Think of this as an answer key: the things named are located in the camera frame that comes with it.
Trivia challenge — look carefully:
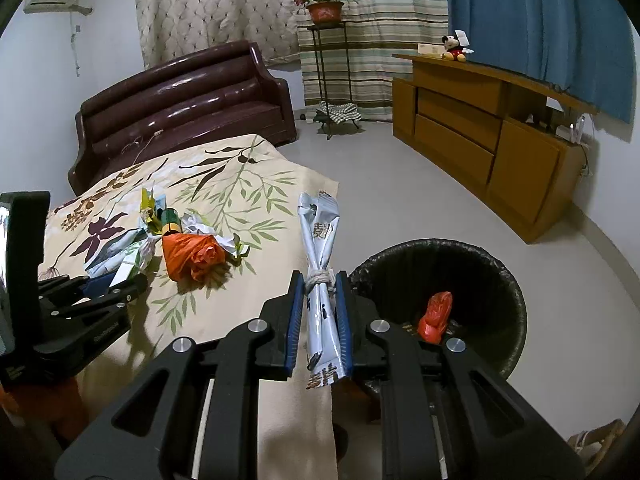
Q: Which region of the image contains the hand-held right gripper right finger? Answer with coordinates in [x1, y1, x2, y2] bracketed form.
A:
[334, 270, 586, 480]

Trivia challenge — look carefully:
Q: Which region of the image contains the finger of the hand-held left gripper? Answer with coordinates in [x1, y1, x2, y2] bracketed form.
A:
[38, 275, 115, 307]
[42, 279, 149, 332]

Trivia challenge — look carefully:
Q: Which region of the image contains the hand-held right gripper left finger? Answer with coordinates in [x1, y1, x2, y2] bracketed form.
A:
[55, 270, 307, 480]

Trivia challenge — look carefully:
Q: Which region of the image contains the white green packet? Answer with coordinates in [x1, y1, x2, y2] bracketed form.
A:
[107, 246, 157, 291]

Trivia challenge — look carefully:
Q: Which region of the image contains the large orange plastic bag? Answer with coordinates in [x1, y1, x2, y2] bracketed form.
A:
[161, 232, 232, 284]

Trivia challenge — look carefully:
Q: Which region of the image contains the silver wrapper with string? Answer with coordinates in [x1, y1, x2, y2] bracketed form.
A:
[297, 190, 357, 391]

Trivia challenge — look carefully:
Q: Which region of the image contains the green cylindrical tube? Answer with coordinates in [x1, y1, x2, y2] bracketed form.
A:
[159, 207, 182, 236]

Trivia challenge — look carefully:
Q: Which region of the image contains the small orange plastic bag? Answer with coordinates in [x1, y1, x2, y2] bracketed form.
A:
[416, 291, 454, 345]

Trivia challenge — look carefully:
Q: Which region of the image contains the yellow green wrapper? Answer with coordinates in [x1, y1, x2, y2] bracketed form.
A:
[139, 187, 169, 233]

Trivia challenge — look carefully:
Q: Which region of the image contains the white paper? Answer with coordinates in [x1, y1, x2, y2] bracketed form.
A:
[179, 212, 251, 263]

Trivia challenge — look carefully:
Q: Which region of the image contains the black trash bin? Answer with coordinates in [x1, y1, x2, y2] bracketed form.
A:
[347, 239, 528, 401]

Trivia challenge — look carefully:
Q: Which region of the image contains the dark orange object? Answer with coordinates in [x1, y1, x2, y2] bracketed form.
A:
[0, 376, 88, 436]

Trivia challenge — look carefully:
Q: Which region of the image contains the floral beige tablecloth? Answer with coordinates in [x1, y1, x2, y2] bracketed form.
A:
[40, 134, 341, 480]

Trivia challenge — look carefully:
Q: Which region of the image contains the dark brown leather sofa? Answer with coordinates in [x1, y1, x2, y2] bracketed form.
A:
[67, 40, 298, 197]

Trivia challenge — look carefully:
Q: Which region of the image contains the checkered cloth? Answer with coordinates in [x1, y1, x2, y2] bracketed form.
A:
[314, 101, 360, 125]

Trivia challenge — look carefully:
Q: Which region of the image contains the wooden cabinet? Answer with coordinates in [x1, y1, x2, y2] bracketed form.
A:
[391, 52, 599, 244]

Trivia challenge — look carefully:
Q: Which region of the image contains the black metal plant stand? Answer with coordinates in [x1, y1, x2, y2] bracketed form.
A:
[306, 21, 363, 141]

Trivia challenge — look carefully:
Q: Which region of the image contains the beige sandal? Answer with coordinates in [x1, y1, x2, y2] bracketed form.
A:
[567, 419, 626, 462]

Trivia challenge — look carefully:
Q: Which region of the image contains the striped curtain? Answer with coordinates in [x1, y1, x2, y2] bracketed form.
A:
[287, 0, 449, 123]

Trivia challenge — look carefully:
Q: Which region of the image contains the mouse plush toy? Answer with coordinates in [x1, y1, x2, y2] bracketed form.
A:
[441, 35, 473, 63]

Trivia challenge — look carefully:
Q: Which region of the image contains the white router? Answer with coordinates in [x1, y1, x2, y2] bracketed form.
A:
[555, 115, 588, 143]

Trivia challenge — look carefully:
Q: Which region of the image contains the beige diamond pattern curtain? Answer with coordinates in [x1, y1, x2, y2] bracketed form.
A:
[134, 0, 301, 68]

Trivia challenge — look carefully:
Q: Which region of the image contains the potted plant in orange pot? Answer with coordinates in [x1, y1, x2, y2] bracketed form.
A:
[294, 0, 357, 25]

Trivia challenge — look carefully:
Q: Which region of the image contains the blue curtain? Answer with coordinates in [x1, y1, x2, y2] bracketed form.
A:
[442, 0, 636, 123]

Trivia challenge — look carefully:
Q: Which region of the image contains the white cable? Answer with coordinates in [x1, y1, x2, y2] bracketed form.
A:
[120, 130, 166, 167]

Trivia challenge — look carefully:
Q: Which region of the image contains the air conditioner wall cable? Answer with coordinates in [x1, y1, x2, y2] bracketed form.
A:
[72, 12, 84, 78]

